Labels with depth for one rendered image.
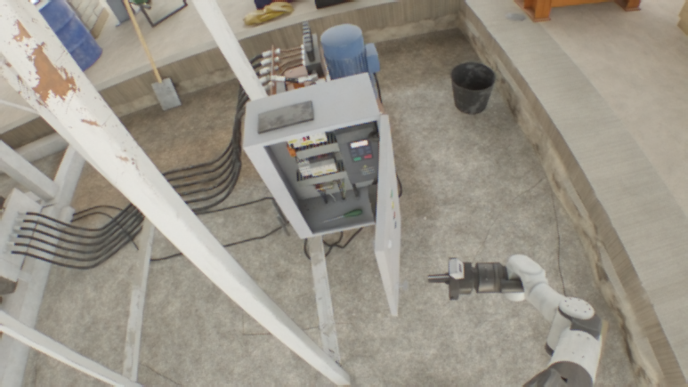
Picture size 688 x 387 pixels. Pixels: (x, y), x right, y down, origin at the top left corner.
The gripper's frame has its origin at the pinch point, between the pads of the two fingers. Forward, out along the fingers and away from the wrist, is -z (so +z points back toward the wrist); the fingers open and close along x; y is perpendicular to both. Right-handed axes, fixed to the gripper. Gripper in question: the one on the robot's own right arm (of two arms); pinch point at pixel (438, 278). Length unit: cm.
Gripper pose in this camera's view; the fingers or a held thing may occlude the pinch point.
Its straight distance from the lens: 103.9
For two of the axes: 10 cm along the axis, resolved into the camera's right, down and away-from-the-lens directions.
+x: -1.0, 8.5, -5.2
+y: 1.9, 5.3, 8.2
